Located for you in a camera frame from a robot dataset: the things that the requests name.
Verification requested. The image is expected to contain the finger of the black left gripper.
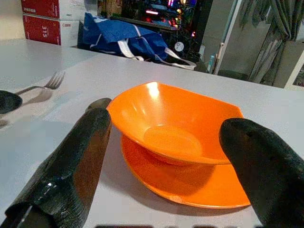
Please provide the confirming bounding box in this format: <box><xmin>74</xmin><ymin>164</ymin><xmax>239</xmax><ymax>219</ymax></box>
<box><xmin>0</xmin><ymin>90</ymin><xmax>23</xmax><ymax>115</ymax></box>

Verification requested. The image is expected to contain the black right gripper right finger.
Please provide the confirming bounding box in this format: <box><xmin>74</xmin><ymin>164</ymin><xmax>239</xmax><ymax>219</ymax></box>
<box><xmin>218</xmin><ymin>117</ymin><xmax>304</xmax><ymax>228</ymax></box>

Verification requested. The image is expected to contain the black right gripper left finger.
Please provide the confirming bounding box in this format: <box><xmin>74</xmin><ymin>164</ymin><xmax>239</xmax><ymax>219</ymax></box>
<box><xmin>0</xmin><ymin>107</ymin><xmax>113</xmax><ymax>228</ymax></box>

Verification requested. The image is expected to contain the silver metal spoon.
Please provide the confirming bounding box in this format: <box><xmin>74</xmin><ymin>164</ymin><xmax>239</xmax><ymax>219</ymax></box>
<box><xmin>85</xmin><ymin>97</ymin><xmax>112</xmax><ymax>112</ymax></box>

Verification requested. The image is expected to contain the silver metal fork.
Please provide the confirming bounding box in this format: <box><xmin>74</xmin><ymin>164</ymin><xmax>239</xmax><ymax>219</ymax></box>
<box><xmin>14</xmin><ymin>70</ymin><xmax>67</xmax><ymax>96</ymax></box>

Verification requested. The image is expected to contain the red box printed 315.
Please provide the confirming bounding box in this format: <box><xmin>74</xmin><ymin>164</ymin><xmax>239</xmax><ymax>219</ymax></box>
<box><xmin>22</xmin><ymin>14</ymin><xmax>81</xmax><ymax>47</ymax></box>

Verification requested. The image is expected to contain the orange plastic plate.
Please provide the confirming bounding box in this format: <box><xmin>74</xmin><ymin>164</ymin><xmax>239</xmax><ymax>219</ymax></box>
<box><xmin>121</xmin><ymin>134</ymin><xmax>252</xmax><ymax>209</ymax></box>

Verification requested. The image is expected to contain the red and white box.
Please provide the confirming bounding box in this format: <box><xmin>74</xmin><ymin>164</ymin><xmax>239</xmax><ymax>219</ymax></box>
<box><xmin>20</xmin><ymin>0</ymin><xmax>86</xmax><ymax>21</ymax></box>

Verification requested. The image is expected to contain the orange plastic bowl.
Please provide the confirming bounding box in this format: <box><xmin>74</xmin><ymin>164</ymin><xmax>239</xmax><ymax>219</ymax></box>
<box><xmin>106</xmin><ymin>81</ymin><xmax>245</xmax><ymax>166</ymax></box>

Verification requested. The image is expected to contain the grey green curtain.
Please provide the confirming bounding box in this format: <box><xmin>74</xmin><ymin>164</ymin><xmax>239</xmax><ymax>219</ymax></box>
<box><xmin>239</xmin><ymin>0</ymin><xmax>304</xmax><ymax>84</ymax></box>

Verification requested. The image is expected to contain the blue bag with white straps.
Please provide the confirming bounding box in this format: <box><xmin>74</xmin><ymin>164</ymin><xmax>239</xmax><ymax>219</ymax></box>
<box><xmin>82</xmin><ymin>12</ymin><xmax>197</xmax><ymax>70</ymax></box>

